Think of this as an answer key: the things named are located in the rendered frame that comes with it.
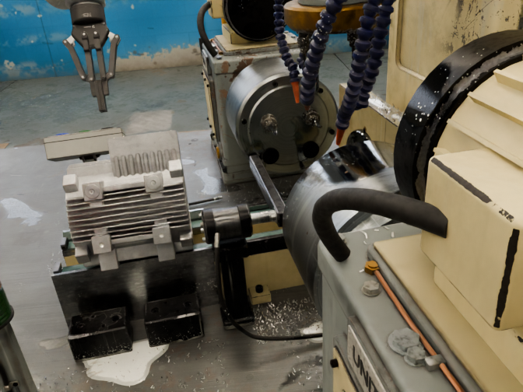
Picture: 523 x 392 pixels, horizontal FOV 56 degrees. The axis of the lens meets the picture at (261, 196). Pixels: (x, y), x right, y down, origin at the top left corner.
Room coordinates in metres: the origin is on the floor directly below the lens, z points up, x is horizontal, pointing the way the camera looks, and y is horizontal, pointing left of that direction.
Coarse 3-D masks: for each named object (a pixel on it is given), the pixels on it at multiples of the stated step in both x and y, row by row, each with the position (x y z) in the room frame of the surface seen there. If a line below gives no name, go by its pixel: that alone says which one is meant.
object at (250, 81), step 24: (240, 72) 1.25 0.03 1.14; (264, 72) 1.15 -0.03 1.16; (288, 72) 1.11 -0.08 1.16; (240, 96) 1.12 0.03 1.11; (264, 96) 1.09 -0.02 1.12; (288, 96) 1.10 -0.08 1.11; (240, 120) 1.08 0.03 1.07; (264, 120) 1.07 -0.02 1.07; (288, 120) 1.10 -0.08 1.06; (240, 144) 1.08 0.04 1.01; (264, 144) 1.09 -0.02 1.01; (288, 144) 1.10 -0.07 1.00; (312, 144) 1.10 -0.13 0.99; (288, 168) 1.10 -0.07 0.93
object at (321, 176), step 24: (360, 144) 0.67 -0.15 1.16; (384, 144) 0.67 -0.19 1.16; (312, 168) 0.66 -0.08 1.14; (336, 168) 0.62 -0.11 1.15; (360, 168) 0.60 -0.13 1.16; (384, 168) 0.58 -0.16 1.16; (312, 192) 0.61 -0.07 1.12; (288, 216) 0.63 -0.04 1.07; (336, 216) 0.53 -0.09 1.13; (360, 216) 0.51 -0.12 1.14; (288, 240) 0.62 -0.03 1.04; (312, 240) 0.54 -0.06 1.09; (312, 264) 0.51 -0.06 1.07; (312, 288) 0.50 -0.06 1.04
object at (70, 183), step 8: (176, 160) 0.80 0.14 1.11; (176, 168) 0.78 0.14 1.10; (64, 176) 0.77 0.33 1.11; (72, 176) 0.77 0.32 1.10; (176, 176) 0.79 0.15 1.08; (64, 184) 0.75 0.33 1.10; (72, 184) 0.75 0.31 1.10; (184, 232) 0.75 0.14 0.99; (184, 240) 0.73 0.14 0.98; (192, 240) 0.74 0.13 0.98; (80, 248) 0.72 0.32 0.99; (88, 248) 0.72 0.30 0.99; (80, 256) 0.71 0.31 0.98; (88, 256) 0.71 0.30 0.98
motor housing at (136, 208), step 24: (72, 168) 0.80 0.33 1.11; (96, 168) 0.80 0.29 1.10; (72, 192) 0.76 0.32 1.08; (120, 192) 0.75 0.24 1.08; (144, 192) 0.76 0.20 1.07; (168, 192) 0.76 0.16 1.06; (72, 216) 0.72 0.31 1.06; (96, 216) 0.73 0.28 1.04; (120, 216) 0.74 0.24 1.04; (144, 216) 0.73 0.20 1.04; (168, 216) 0.74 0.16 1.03; (120, 240) 0.72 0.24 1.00; (144, 240) 0.74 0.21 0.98; (96, 264) 0.74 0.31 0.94
